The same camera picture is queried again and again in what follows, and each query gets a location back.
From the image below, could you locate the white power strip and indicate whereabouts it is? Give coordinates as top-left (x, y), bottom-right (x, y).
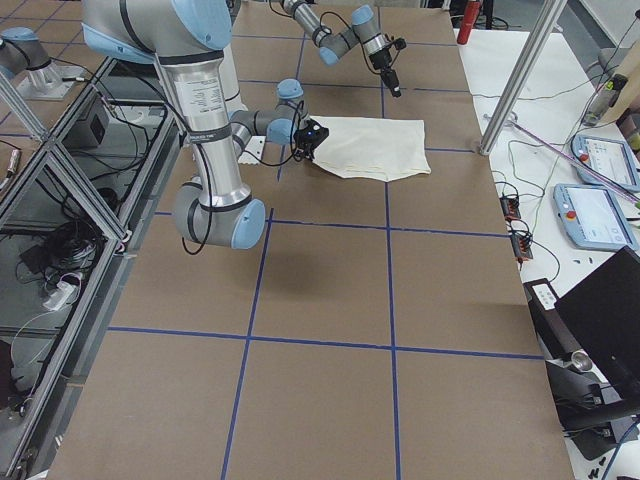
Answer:
top-left (43, 280), bottom-right (79, 311)

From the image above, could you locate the aluminium frame rack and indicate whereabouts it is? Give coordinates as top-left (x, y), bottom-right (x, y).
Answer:
top-left (1, 46), bottom-right (179, 479)

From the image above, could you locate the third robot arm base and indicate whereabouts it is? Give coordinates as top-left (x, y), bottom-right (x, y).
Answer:
top-left (1, 27), bottom-right (85, 100)

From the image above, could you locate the cream long-sleeve cat shirt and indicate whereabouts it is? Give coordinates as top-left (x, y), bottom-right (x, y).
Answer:
top-left (313, 116), bottom-right (431, 182)

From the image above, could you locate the red bottle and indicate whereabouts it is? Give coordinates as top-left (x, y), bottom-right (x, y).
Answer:
top-left (456, 0), bottom-right (482, 45)

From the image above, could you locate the grey box under rack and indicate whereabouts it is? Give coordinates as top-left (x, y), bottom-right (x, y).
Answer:
top-left (63, 98), bottom-right (109, 149)

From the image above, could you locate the far teach pendant blue grey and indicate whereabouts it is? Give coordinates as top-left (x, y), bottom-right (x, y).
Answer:
top-left (571, 134), bottom-right (639, 193)

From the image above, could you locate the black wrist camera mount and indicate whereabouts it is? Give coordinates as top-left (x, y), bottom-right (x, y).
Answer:
top-left (389, 37), bottom-right (407, 51)

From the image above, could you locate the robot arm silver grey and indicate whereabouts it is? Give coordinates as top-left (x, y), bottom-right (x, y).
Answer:
top-left (279, 1), bottom-right (406, 98)
top-left (82, 1), bottom-right (329, 249)

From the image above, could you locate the near teach pendant blue grey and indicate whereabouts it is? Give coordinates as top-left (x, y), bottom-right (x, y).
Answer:
top-left (553, 184), bottom-right (639, 252)

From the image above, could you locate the black box with label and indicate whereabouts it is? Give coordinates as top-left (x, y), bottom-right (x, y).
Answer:
top-left (523, 278), bottom-right (581, 361)

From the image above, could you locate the aluminium frame post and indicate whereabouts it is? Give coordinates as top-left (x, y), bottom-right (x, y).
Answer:
top-left (479, 0), bottom-right (567, 156)

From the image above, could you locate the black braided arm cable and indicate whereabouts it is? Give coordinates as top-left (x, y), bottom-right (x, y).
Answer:
top-left (317, 10), bottom-right (361, 39)
top-left (179, 99), bottom-right (309, 256)

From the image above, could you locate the black laptop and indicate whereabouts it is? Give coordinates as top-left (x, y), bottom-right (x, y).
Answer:
top-left (556, 246), bottom-right (639, 398)

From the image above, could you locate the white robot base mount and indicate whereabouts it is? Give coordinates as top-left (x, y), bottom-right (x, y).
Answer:
top-left (238, 136), bottom-right (266, 165)

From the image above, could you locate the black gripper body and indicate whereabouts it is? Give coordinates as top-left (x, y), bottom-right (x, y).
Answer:
top-left (293, 119), bottom-right (329, 161)
top-left (370, 49), bottom-right (398, 83)

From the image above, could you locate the black orange connector module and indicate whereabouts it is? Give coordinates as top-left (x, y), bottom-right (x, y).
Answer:
top-left (510, 231), bottom-right (533, 263)
top-left (499, 195), bottom-right (521, 221)

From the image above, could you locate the teach pendant blue grey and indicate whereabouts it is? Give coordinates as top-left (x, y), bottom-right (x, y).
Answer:
top-left (553, 184), bottom-right (639, 252)
top-left (571, 134), bottom-right (639, 193)

